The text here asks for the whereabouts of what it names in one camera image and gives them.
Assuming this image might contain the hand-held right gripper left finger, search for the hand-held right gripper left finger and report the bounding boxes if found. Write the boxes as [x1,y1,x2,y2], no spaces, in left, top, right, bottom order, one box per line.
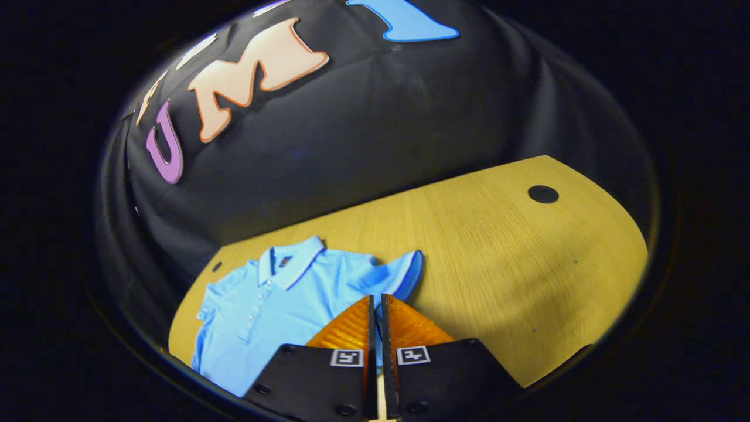
[243,295,379,421]

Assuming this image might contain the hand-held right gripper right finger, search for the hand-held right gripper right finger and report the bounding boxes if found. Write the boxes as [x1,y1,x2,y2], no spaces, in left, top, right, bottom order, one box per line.
[381,293,522,420]

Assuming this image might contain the light blue T-shirt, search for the light blue T-shirt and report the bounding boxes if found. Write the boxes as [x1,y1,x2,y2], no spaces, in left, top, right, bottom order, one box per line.
[190,236,424,398]

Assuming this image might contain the black backdrop cloth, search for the black backdrop cloth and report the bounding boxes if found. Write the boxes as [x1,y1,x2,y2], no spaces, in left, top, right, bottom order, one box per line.
[97,0,660,352]

